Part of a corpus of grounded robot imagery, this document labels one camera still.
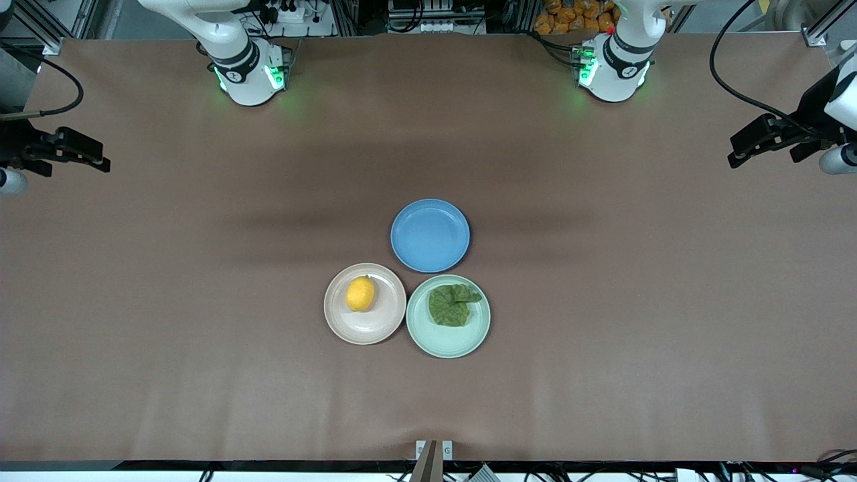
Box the yellow lemon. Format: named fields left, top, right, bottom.
left=345, top=275, right=376, bottom=313

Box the green lettuce leaf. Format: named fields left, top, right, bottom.
left=428, top=284, right=483, bottom=328

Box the bag of orange fruits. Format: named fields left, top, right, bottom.
left=534, top=0, right=620, bottom=35

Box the white power strip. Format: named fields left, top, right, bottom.
left=258, top=0, right=335, bottom=37

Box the blue round plate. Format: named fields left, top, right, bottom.
left=390, top=199, right=471, bottom=274

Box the beige round plate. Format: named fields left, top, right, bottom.
left=324, top=263, right=407, bottom=345

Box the pale green round plate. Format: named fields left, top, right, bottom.
left=406, top=274, right=491, bottom=359

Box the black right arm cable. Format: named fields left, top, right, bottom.
left=0, top=42, right=85, bottom=121

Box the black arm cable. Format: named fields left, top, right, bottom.
left=0, top=42, right=85, bottom=121
left=710, top=0, right=814, bottom=135

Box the aluminium frame profile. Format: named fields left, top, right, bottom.
left=0, top=0, right=74, bottom=56
left=801, top=0, right=857, bottom=48

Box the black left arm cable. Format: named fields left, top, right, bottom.
left=710, top=0, right=814, bottom=135

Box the white device with cables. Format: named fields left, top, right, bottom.
left=387, top=0, right=484, bottom=34

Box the metal bracket with post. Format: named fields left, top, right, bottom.
left=415, top=440, right=454, bottom=482

